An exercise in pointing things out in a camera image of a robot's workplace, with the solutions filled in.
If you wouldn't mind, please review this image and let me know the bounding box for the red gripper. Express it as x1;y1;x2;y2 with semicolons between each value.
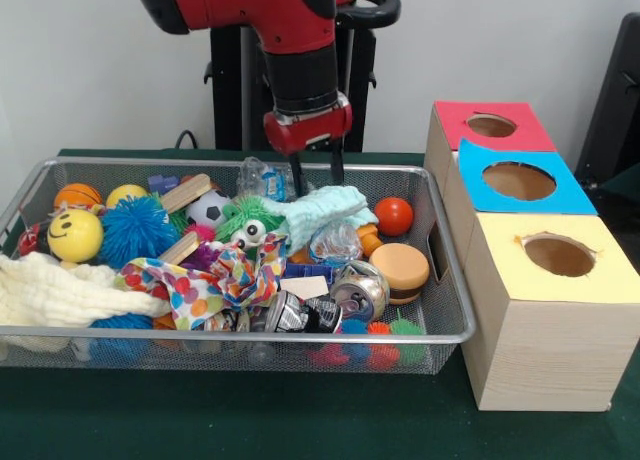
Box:
263;93;355;200

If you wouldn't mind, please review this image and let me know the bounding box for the mint green cloth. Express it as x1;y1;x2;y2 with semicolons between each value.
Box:
262;185;379;253

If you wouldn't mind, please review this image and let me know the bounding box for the shallow clear mesh bin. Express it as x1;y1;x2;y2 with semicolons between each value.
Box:
0;156;474;376

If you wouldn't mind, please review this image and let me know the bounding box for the wooden box with three holes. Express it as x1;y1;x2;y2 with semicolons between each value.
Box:
424;101;640;413

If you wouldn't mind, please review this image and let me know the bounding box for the crushed clear plastic bottle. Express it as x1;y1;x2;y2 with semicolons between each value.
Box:
237;157;293;203

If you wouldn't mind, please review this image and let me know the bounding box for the green furry monster toy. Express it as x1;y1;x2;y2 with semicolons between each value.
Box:
215;195;291;251

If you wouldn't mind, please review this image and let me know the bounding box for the red ball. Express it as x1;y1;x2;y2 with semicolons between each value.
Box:
375;197;414;238

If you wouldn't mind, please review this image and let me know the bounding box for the crushed silver can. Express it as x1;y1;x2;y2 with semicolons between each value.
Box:
330;260;391;323

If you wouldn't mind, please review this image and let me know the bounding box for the toy hamburger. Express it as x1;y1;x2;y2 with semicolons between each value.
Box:
370;242;430;305

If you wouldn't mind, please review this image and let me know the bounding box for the colourful polka dot cloth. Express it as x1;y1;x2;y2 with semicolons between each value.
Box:
118;235;289;331

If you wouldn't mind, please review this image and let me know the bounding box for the blue spiky ball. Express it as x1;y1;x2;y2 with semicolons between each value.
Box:
98;194;181;271

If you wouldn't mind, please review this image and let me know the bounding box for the orange toy basketball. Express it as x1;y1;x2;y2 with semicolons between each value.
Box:
55;183;104;211

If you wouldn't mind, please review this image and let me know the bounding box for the large yellow ball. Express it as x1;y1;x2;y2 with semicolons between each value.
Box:
47;208;104;264

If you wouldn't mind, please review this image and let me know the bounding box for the dark green table cloth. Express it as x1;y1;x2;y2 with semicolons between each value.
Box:
0;148;640;460

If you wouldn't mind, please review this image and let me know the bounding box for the cream yellow cloth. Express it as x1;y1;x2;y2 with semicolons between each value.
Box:
0;252;171;328

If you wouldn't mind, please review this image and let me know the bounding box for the black stand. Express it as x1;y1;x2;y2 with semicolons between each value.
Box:
580;13;640;196

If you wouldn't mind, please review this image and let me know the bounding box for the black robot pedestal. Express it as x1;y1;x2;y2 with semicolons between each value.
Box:
208;0;402;153

